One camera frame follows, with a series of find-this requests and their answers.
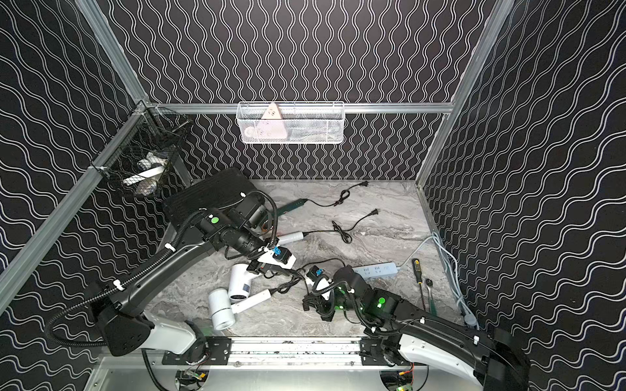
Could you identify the clear wall basket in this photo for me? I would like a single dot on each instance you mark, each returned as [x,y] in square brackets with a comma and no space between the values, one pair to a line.
[320,122]

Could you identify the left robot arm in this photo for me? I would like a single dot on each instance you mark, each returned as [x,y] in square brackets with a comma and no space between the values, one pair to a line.
[119,309]

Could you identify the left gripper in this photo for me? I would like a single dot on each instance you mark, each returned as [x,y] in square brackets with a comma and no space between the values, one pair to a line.
[266,247]

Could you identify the pink triangular card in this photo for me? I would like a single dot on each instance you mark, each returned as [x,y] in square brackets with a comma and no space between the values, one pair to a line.
[271,126]

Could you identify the white hair dryer middle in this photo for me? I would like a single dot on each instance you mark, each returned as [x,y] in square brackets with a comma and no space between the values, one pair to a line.
[240,282]

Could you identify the white hair dryer lower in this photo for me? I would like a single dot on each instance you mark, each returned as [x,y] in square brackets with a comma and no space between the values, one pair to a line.
[223,312]

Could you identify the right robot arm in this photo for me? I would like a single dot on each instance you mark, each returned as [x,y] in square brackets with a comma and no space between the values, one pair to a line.
[493,359]

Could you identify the black wire basket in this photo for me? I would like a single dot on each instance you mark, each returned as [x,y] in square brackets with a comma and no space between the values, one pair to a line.
[156,130]

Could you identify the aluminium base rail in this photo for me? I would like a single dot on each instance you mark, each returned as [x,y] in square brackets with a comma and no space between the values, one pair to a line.
[285,352]

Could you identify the white hair dryer upper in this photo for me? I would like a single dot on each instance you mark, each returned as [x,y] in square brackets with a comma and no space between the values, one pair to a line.
[290,238]

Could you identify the green hair dryer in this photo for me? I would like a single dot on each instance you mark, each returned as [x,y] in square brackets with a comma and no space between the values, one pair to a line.
[293,205]

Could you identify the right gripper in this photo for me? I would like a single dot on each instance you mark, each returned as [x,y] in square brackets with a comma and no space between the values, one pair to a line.
[320,305]

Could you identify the yellow black screwdriver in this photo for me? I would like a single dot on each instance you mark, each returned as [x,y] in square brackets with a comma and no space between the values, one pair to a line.
[417,271]

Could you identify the light blue power strip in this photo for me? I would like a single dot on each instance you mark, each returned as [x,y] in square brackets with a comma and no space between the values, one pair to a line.
[377,271]

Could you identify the white hair dryer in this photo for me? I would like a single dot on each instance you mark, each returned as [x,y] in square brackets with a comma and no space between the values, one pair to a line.
[290,238]
[223,312]
[240,282]

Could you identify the black plastic tool case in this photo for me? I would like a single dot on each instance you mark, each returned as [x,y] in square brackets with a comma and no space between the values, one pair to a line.
[221,191]

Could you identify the green handled wrench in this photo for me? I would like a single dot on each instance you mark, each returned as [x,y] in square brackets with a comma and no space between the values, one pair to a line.
[431,301]

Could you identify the white items in basket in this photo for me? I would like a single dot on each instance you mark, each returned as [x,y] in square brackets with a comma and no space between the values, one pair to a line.
[151,168]

